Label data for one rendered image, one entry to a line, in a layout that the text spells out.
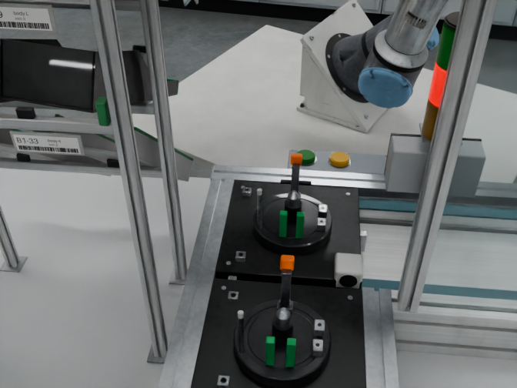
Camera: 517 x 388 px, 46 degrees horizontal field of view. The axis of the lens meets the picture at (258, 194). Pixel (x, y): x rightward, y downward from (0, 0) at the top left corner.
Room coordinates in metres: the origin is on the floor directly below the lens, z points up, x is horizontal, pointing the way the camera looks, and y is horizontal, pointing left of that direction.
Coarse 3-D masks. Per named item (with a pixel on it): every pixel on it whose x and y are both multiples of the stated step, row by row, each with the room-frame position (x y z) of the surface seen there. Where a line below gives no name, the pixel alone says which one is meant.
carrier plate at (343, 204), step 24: (240, 192) 0.89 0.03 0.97; (264, 192) 0.89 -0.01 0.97; (312, 192) 0.89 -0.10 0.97; (336, 192) 0.89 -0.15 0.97; (240, 216) 0.82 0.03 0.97; (336, 216) 0.82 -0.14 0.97; (240, 240) 0.76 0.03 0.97; (336, 240) 0.76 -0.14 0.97; (360, 240) 0.76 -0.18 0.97; (216, 264) 0.70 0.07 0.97; (240, 264) 0.70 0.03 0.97; (264, 264) 0.70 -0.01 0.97; (312, 264) 0.70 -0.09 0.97; (360, 288) 0.66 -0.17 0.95
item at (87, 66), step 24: (0, 48) 0.70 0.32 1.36; (24, 48) 0.69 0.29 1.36; (48, 48) 0.68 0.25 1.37; (72, 48) 0.67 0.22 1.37; (0, 72) 0.68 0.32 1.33; (24, 72) 0.68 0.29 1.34; (48, 72) 0.67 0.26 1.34; (72, 72) 0.66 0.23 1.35; (96, 72) 0.66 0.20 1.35; (144, 72) 0.78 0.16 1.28; (24, 96) 0.67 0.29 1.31; (48, 96) 0.66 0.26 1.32; (72, 96) 0.65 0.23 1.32; (96, 96) 0.65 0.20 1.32; (144, 96) 0.77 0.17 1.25
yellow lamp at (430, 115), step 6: (426, 108) 0.66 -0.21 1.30; (432, 108) 0.65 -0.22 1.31; (438, 108) 0.64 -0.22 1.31; (426, 114) 0.65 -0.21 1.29; (432, 114) 0.64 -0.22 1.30; (426, 120) 0.65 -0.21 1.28; (432, 120) 0.64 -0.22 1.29; (426, 126) 0.65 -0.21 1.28; (432, 126) 0.64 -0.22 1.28; (426, 132) 0.65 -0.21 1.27; (432, 132) 0.64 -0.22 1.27; (426, 138) 0.64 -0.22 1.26
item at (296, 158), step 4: (292, 156) 0.86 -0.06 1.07; (296, 156) 0.86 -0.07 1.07; (300, 156) 0.86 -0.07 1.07; (292, 160) 0.86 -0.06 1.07; (296, 160) 0.86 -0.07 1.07; (300, 160) 0.86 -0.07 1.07; (292, 164) 0.85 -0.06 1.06; (296, 164) 0.85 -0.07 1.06; (300, 164) 0.86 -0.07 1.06; (292, 168) 0.84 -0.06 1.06; (296, 168) 0.84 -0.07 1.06; (292, 172) 0.86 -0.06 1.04; (296, 172) 0.85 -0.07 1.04; (292, 176) 0.85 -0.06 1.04; (296, 176) 0.85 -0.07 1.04; (292, 180) 0.85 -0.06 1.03; (296, 180) 0.85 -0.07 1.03; (292, 184) 0.85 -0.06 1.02; (296, 184) 0.85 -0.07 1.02; (292, 188) 0.85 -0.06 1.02; (296, 188) 0.84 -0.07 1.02
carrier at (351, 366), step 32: (224, 288) 0.65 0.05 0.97; (256, 288) 0.65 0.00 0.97; (320, 288) 0.65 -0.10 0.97; (224, 320) 0.58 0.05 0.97; (256, 320) 0.57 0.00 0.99; (288, 320) 0.53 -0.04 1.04; (320, 320) 0.56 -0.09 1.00; (352, 320) 0.58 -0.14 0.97; (224, 352) 0.53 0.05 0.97; (256, 352) 0.51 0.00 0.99; (288, 352) 0.49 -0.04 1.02; (320, 352) 0.50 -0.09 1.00; (352, 352) 0.53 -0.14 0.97; (192, 384) 0.48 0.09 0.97; (256, 384) 0.48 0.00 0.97; (288, 384) 0.47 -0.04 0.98; (320, 384) 0.48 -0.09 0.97; (352, 384) 0.48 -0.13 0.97
